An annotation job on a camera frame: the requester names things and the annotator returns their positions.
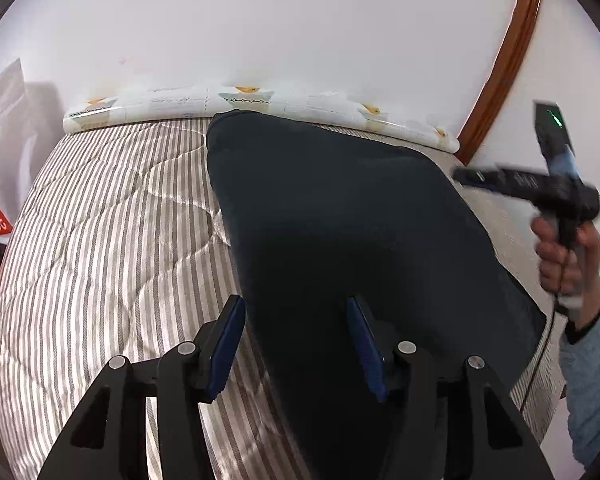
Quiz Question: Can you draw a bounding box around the dark navy shirt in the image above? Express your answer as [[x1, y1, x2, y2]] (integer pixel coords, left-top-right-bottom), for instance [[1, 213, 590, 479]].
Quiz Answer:
[[205, 110, 548, 480]]

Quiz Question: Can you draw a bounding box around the white printed pillow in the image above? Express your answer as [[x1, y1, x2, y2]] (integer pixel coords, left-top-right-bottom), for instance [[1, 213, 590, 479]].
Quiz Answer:
[[62, 85, 461, 153]]

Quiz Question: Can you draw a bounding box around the person's right hand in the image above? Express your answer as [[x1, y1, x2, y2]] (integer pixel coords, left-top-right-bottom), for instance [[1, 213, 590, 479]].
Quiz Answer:
[[531, 216, 600, 330]]

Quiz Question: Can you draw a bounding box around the striped beige quilt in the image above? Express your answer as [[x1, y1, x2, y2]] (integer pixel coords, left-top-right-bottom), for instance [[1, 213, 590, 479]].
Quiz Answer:
[[0, 120, 568, 480]]

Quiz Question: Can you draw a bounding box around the brown wooden door frame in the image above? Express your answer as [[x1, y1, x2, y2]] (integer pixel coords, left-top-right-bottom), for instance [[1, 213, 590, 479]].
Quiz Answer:
[[457, 0, 546, 166]]

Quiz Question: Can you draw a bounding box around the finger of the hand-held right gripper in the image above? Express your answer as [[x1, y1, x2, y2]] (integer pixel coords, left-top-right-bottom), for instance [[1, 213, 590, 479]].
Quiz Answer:
[[452, 166, 507, 193]]

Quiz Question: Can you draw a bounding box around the white plastic bag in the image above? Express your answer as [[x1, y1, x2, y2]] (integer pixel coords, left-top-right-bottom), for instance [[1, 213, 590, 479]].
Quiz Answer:
[[0, 57, 28, 221]]

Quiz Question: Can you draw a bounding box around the person's right forearm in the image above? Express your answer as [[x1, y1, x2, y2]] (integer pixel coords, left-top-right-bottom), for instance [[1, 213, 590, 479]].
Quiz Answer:
[[559, 300, 600, 473]]

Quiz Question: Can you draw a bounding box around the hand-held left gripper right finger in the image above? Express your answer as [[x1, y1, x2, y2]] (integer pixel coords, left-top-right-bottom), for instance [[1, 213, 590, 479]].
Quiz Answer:
[[346, 296, 556, 480]]

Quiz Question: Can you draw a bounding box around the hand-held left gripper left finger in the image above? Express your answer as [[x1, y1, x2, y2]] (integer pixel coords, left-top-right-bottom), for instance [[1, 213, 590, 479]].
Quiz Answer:
[[37, 295, 247, 480]]

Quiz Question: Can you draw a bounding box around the black cable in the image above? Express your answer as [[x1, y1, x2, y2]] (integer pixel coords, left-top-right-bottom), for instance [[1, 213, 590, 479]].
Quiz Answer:
[[517, 260, 566, 411]]

